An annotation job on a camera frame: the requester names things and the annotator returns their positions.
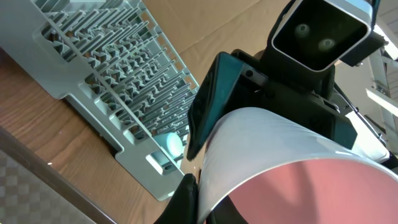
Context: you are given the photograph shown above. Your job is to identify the pink cup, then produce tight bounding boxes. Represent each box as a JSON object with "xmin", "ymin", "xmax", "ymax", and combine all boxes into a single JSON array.
[{"xmin": 198, "ymin": 108, "xmax": 397, "ymax": 223}]

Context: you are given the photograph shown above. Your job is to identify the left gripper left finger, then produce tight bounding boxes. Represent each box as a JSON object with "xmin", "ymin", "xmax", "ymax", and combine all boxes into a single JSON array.
[{"xmin": 154, "ymin": 174, "xmax": 198, "ymax": 224}]

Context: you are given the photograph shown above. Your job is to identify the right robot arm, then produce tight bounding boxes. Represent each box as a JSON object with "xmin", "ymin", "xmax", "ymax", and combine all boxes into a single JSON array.
[{"xmin": 187, "ymin": 49, "xmax": 386, "ymax": 161}]

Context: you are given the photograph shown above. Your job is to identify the grey dishwasher rack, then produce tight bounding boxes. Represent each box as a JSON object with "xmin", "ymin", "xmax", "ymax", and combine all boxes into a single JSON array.
[{"xmin": 1, "ymin": 0, "xmax": 198, "ymax": 201}]

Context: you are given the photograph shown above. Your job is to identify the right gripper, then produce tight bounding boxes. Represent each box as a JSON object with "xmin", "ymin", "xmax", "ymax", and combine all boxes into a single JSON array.
[{"xmin": 187, "ymin": 49, "xmax": 358, "ymax": 161}]

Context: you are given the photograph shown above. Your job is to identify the light blue cup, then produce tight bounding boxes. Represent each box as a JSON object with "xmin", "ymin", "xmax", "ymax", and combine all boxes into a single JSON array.
[{"xmin": 152, "ymin": 133, "xmax": 184, "ymax": 166}]

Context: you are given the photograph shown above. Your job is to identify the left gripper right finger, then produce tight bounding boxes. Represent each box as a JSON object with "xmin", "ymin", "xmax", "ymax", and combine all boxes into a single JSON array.
[{"xmin": 206, "ymin": 196, "xmax": 248, "ymax": 224}]

